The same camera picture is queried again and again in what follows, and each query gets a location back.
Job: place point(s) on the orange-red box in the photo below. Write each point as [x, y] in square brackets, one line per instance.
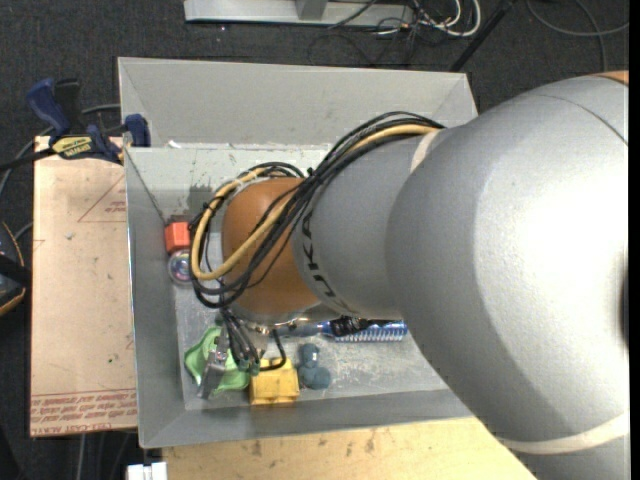
[177, 237]

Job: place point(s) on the green plastic toy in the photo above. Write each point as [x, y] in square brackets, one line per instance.
[231, 379]

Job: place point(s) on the yellow block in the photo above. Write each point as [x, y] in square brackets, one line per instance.
[274, 388]

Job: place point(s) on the blue-grey toy animal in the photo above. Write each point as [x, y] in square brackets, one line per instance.
[314, 374]

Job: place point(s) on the clear glass cup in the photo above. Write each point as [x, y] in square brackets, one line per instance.
[179, 267]

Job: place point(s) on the black cylinder on white bracket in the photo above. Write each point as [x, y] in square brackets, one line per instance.
[345, 326]

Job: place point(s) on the grey metal bin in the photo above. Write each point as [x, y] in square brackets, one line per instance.
[280, 103]

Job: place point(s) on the brown cardboard board, red print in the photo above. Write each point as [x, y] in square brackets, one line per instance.
[80, 288]

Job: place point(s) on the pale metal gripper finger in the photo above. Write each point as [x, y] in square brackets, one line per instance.
[219, 340]
[212, 374]

